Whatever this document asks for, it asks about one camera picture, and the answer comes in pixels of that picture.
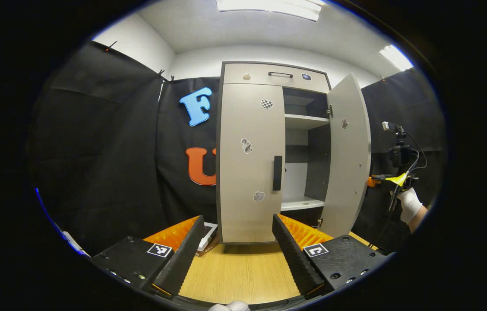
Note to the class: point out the white cabinet shelf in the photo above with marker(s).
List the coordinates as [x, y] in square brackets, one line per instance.
[304, 121]
[302, 204]

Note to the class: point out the beige cabinet drawer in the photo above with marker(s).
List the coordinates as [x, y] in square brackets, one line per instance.
[260, 77]

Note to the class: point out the brown book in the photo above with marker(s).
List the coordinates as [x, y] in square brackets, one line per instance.
[209, 251]

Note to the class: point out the metal door hinge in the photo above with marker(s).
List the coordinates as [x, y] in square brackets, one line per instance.
[320, 222]
[329, 111]

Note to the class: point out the white cover book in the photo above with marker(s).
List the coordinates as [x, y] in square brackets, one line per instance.
[209, 235]

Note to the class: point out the narrow ceiling light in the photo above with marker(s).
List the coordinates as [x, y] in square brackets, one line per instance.
[395, 57]

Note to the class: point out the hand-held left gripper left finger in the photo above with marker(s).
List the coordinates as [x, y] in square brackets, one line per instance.
[183, 259]

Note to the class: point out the black backdrop cloth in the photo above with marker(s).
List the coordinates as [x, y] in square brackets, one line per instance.
[109, 151]

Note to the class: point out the large rectangular ceiling light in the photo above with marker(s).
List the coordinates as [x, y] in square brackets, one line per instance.
[269, 6]

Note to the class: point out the beige cabinet door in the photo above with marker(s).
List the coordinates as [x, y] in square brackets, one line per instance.
[347, 172]
[248, 172]

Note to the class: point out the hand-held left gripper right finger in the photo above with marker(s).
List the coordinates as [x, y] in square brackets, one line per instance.
[295, 259]

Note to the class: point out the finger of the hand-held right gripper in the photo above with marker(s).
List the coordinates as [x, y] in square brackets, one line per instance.
[394, 179]

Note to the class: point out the beige double-door shoe cabinet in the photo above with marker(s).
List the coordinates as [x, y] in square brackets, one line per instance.
[248, 216]

